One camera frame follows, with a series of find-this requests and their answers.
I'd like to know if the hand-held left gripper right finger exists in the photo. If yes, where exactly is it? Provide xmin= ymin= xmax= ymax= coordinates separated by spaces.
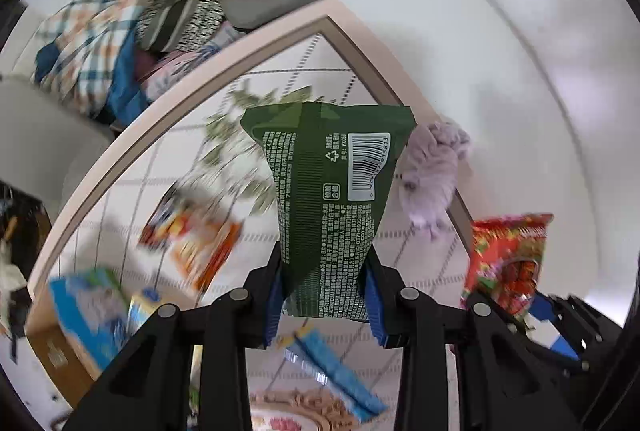
xmin=364 ymin=256 xmax=582 ymax=431

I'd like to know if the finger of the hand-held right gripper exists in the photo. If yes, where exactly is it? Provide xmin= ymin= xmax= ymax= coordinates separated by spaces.
xmin=525 ymin=292 xmax=587 ymax=374

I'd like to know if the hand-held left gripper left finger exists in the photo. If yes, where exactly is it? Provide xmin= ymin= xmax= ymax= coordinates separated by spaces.
xmin=64 ymin=242 xmax=285 ymax=431

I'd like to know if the red snack packet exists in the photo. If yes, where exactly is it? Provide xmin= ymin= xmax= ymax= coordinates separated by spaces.
xmin=461 ymin=213 xmax=555 ymax=323

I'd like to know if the green snack packet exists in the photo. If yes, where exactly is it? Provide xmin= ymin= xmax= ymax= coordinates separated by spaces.
xmin=240 ymin=100 xmax=418 ymax=323

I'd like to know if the blue striped snack packet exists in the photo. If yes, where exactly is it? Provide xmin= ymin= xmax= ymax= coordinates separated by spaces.
xmin=280 ymin=327 xmax=390 ymax=423

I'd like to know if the ornate pink and gold tray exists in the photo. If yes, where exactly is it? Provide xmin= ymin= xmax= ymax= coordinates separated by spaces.
xmin=249 ymin=388 xmax=362 ymax=431

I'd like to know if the orange snack packet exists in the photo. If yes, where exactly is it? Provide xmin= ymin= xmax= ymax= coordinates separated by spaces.
xmin=138 ymin=191 xmax=244 ymax=293

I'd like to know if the purple plush toy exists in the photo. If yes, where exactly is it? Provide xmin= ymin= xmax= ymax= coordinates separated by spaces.
xmin=398 ymin=121 xmax=472 ymax=242

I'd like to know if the leaf print checked tablecloth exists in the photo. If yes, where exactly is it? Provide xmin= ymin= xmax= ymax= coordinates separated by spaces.
xmin=45 ymin=31 xmax=466 ymax=431

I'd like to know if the blue and white box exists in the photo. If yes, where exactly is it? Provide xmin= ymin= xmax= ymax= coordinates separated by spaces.
xmin=49 ymin=267 xmax=132 ymax=372

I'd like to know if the cardboard box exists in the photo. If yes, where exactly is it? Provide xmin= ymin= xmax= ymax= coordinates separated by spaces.
xmin=25 ymin=298 xmax=103 ymax=408

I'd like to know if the pink floral cloth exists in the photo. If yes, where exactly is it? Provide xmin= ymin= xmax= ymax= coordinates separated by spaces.
xmin=135 ymin=22 xmax=241 ymax=98

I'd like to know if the grey armchair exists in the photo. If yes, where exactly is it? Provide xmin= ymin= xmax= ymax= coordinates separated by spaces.
xmin=0 ymin=76 xmax=117 ymax=222

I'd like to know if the black white patterned cloth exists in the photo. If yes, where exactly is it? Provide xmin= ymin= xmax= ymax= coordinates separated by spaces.
xmin=136 ymin=0 xmax=226 ymax=53

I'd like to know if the plaid blanket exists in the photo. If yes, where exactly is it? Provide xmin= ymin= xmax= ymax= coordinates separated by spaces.
xmin=34 ymin=0 xmax=196 ymax=123

